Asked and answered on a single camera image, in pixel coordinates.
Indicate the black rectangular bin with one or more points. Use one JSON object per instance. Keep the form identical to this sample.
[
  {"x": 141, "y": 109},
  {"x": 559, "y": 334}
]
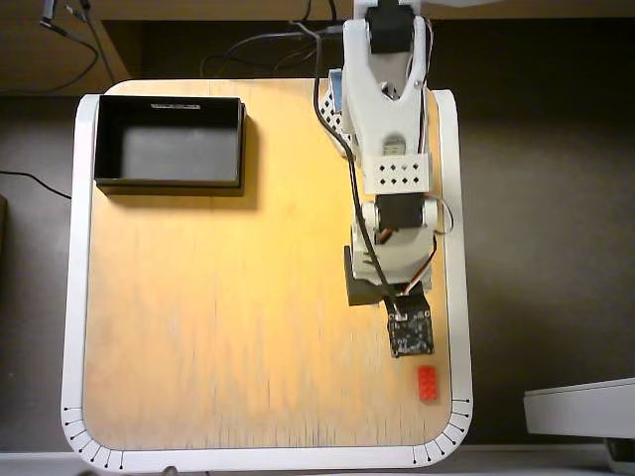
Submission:
[{"x": 173, "y": 149}]

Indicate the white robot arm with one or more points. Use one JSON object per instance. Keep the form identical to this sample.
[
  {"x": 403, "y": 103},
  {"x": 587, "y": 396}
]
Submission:
[{"x": 377, "y": 129}]

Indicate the black device foot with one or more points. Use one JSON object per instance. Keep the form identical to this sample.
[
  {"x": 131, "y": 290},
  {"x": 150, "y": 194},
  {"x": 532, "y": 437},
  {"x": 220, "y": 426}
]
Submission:
[{"x": 622, "y": 456}]

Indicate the black wrist camera circuit board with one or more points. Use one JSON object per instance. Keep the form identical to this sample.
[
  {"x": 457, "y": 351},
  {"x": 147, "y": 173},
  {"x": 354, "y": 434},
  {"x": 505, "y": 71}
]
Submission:
[{"x": 411, "y": 332}]

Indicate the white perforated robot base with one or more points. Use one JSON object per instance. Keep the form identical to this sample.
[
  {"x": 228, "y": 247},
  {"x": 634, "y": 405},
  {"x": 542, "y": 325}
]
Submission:
[{"x": 333, "y": 116}]

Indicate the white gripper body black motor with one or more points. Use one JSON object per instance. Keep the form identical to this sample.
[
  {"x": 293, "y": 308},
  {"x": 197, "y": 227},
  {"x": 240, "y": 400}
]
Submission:
[{"x": 360, "y": 291}]

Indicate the white table rim frame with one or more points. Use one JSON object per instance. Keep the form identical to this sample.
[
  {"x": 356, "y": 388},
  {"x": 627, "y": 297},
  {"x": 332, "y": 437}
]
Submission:
[{"x": 74, "y": 297}]

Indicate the red lego block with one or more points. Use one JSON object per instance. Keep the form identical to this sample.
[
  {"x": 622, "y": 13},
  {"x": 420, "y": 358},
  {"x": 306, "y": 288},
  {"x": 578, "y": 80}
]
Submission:
[{"x": 428, "y": 385}]

